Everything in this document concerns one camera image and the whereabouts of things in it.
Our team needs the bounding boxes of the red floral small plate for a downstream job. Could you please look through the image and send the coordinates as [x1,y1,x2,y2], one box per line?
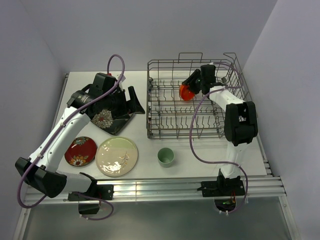
[64,136,97,168]

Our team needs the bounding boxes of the orange bowl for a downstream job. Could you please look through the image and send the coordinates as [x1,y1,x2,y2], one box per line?
[179,84,195,101]

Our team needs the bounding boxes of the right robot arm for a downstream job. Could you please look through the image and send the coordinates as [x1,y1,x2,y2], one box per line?
[179,63,258,197]

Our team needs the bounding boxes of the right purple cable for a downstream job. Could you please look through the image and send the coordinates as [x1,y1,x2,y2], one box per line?
[189,61,249,213]

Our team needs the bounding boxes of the purple cable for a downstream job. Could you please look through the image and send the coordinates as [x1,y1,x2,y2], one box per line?
[18,54,115,221]
[189,61,249,213]

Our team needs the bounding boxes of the black square floral plate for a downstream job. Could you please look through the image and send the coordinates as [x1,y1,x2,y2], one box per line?
[91,109,133,136]

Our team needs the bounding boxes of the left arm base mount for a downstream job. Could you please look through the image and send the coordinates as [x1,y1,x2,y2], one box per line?
[67,184,114,219]

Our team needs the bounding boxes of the green cup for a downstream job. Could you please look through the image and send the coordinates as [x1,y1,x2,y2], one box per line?
[157,147,175,168]

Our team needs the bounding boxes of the cream green round plate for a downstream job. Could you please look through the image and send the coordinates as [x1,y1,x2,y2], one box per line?
[95,136,139,178]

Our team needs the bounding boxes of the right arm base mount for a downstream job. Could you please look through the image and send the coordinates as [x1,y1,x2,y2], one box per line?
[197,179,247,215]

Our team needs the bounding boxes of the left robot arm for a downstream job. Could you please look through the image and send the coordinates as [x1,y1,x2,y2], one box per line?
[15,73,145,200]

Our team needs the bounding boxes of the grey wire dish rack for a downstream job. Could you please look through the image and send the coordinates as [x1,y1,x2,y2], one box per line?
[146,52,252,140]

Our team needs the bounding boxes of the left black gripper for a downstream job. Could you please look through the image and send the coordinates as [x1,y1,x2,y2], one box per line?
[102,86,145,121]

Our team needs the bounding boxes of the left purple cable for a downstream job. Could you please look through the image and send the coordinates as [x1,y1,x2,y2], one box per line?
[18,54,115,221]

